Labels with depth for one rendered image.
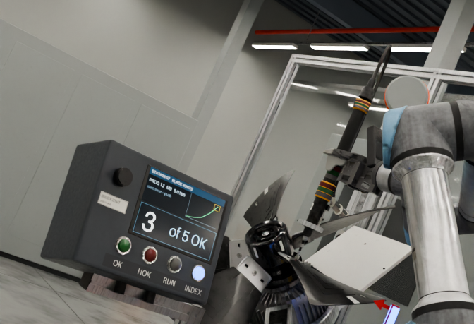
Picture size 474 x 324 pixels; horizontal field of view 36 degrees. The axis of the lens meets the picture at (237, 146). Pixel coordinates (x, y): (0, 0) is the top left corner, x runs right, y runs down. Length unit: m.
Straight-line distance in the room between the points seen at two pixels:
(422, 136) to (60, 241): 0.68
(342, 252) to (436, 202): 0.99
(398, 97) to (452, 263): 1.44
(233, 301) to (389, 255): 0.59
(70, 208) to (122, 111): 6.35
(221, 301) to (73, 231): 0.80
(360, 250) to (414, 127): 0.95
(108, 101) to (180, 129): 0.87
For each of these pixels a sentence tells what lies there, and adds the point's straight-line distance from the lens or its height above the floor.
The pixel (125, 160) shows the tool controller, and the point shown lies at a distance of 1.11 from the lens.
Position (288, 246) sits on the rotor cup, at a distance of 1.93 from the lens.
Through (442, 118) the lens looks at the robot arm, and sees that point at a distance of 1.40.
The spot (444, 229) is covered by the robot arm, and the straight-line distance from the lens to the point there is 1.31.
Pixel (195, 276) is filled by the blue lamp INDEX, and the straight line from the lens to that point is 1.18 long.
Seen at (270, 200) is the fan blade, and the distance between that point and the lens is 2.17.
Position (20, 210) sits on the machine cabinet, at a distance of 7.30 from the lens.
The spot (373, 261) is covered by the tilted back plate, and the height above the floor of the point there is 1.28.
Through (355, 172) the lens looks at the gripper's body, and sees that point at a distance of 1.83.
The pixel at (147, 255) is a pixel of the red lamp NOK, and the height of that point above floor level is 1.12.
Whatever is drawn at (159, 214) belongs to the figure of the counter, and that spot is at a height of 1.18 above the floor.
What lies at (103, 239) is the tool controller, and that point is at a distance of 1.09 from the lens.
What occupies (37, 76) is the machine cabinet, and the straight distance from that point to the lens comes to 7.18.
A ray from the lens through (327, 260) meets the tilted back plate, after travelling 2.27.
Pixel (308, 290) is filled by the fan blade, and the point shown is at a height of 1.14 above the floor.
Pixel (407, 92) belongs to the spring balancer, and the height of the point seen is 1.89.
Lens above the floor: 1.22
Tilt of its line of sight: 6 degrees up
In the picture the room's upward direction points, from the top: 24 degrees clockwise
